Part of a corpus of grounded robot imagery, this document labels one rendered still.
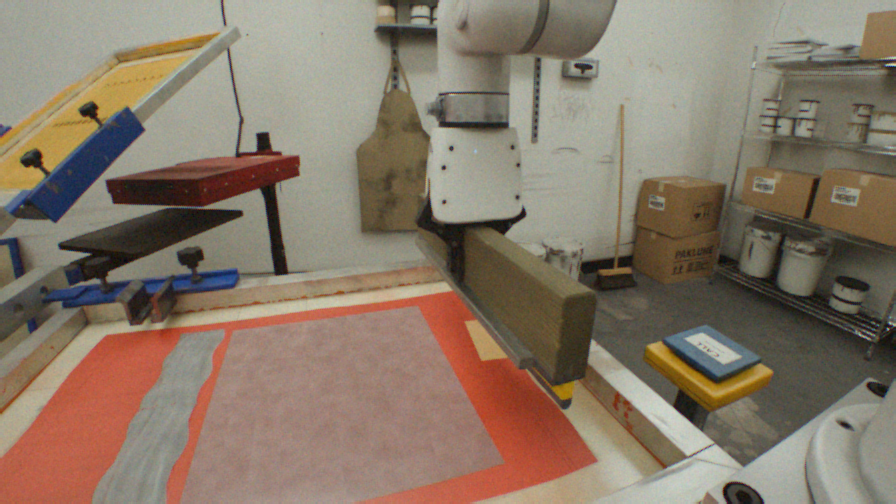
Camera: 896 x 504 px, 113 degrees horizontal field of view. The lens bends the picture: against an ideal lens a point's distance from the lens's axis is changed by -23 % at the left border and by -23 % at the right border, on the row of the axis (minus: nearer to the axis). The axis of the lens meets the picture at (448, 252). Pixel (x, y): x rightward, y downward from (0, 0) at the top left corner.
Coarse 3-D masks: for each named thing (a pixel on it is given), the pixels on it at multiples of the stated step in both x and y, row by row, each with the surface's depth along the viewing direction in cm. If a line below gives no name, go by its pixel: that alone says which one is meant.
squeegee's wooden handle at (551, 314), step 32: (480, 224) 43; (480, 256) 38; (512, 256) 33; (480, 288) 39; (512, 288) 32; (544, 288) 27; (576, 288) 26; (512, 320) 33; (544, 320) 28; (576, 320) 26; (544, 352) 28; (576, 352) 27
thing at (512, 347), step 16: (416, 240) 60; (432, 256) 52; (448, 272) 47; (464, 288) 42; (464, 304) 41; (480, 304) 39; (480, 320) 37; (496, 320) 35; (496, 336) 33; (512, 336) 33; (512, 352) 31; (528, 352) 30
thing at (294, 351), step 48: (144, 336) 53; (240, 336) 55; (288, 336) 55; (336, 336) 56; (384, 336) 56; (432, 336) 56; (96, 384) 42; (144, 384) 43; (240, 384) 45; (288, 384) 45
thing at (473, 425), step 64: (384, 384) 46; (448, 384) 46; (512, 384) 46; (64, 448) 33; (192, 448) 35; (256, 448) 36; (320, 448) 36; (384, 448) 36; (448, 448) 37; (512, 448) 36; (576, 448) 36
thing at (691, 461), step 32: (256, 288) 64; (288, 288) 65; (320, 288) 67; (352, 288) 69; (64, 320) 50; (96, 320) 56; (32, 352) 42; (0, 384) 36; (608, 384) 41; (640, 384) 40; (640, 416) 36; (672, 416) 35; (672, 448) 32; (704, 448) 31; (640, 480) 28; (672, 480) 28; (704, 480) 28
